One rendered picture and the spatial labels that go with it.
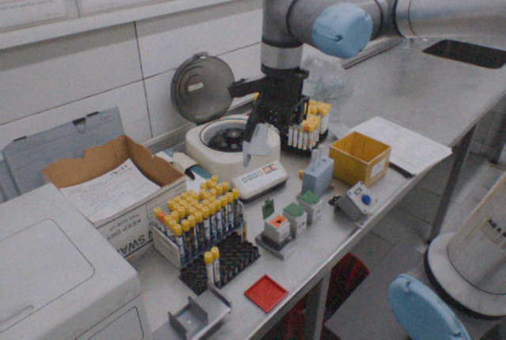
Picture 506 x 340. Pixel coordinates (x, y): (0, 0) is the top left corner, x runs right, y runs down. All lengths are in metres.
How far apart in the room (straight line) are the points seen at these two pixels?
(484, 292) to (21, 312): 0.54
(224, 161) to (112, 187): 0.30
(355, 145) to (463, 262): 0.79
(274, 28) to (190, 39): 0.64
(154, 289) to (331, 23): 0.64
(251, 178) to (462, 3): 0.70
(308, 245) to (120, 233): 0.44
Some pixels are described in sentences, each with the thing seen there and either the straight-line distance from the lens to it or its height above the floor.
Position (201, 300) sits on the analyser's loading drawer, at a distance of 0.82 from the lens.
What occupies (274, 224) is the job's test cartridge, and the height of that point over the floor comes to 0.95.
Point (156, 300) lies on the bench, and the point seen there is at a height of 0.88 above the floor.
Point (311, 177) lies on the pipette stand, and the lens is 1.03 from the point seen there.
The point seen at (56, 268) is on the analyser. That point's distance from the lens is 0.58.
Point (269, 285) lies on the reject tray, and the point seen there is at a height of 0.88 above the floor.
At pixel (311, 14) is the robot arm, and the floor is 1.44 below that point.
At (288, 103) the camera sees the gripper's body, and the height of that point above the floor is 1.27.
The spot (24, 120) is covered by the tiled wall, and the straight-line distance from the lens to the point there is 1.10.
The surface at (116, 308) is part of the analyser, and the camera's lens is 0.57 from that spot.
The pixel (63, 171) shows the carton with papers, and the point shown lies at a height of 0.99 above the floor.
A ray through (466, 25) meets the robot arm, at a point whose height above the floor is 1.44.
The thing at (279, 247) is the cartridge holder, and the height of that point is 0.90.
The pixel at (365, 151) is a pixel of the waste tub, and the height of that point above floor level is 0.92.
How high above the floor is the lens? 1.57
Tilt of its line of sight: 32 degrees down
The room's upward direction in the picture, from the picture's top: straight up
